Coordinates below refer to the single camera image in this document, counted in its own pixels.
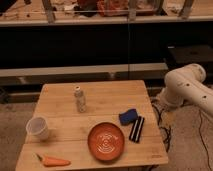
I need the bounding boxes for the blue sponge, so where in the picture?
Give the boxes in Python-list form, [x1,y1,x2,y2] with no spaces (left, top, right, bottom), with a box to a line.
[119,108,138,125]

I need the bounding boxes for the black white striped block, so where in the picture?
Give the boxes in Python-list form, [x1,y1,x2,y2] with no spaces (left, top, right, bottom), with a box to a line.
[129,116,145,143]

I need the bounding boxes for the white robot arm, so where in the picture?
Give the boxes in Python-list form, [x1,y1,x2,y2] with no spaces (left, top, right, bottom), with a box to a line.
[157,63,213,118]

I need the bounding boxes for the orange carrot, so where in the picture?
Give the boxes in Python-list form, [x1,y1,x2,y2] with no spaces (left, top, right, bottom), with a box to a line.
[37,154,71,167]

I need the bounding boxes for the orange round plate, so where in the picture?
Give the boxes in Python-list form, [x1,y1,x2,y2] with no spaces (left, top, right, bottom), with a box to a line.
[87,122,125,162]

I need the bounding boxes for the black floor cables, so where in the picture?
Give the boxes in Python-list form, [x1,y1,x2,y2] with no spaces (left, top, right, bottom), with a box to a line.
[151,98,213,171]

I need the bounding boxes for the white plastic cup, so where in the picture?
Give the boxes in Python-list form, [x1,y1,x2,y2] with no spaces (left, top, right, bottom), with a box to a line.
[26,117,50,141]

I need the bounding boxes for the black box on shelf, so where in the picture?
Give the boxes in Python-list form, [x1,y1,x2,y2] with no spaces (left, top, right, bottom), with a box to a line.
[166,45,213,77]

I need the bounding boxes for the wooden table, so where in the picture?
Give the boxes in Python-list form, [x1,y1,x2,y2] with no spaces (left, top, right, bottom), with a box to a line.
[16,80,168,171]

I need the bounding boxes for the long wooden shelf bench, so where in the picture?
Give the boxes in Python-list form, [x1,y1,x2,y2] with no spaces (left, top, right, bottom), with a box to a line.
[0,0,213,77]

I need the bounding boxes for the orange clutter on shelf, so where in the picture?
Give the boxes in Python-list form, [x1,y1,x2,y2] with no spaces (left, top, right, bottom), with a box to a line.
[75,0,128,17]

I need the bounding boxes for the small clear plastic bottle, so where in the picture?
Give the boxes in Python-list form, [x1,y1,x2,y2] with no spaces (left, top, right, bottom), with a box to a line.
[74,86,86,113]

